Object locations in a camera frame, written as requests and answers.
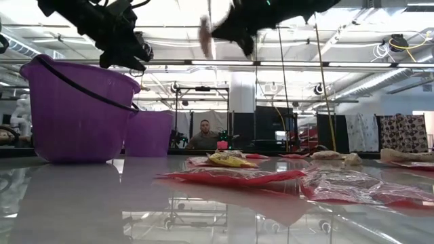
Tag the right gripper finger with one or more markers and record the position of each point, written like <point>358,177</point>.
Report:
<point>223,32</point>
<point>247,44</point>

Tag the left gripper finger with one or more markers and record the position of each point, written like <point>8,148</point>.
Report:
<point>125,62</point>

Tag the small red candy packet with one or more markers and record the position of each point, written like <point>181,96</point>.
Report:
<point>256,156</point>
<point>294,156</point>
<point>413,165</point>

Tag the yellow candy packet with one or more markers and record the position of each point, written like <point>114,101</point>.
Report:
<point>230,161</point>

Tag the pale pink candy packet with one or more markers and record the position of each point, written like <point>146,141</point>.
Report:
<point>198,162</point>

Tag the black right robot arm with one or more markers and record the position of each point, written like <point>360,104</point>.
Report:
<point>312,8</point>

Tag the background black robot arm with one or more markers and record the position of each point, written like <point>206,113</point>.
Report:
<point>224,135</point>
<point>178,137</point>

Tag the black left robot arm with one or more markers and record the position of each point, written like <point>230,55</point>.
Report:
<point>78,13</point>

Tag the white pillar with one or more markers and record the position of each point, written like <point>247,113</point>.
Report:
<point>242,95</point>

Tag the purple plastic bucket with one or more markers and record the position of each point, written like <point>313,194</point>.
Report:
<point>149,135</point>
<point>78,128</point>

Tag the black partition panel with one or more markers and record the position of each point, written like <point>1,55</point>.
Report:
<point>268,125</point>

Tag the small pink bucket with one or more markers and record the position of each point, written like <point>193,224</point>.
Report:
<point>222,145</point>

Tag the person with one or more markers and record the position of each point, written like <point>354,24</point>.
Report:
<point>204,139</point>

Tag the red equipment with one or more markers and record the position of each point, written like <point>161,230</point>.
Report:
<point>310,135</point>

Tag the white robot figure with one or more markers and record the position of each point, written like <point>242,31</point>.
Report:
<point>22,112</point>

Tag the black curtain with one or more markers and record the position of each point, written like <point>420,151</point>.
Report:
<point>330,132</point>

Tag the white printed cloth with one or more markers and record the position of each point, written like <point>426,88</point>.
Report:
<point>362,132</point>

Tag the brown patterned cloth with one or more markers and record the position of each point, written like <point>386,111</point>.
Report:
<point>403,132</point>

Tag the black metal frame rig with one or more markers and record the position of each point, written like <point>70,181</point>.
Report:
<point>176,115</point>

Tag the silver ventilation duct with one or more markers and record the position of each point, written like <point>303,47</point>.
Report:
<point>383,79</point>

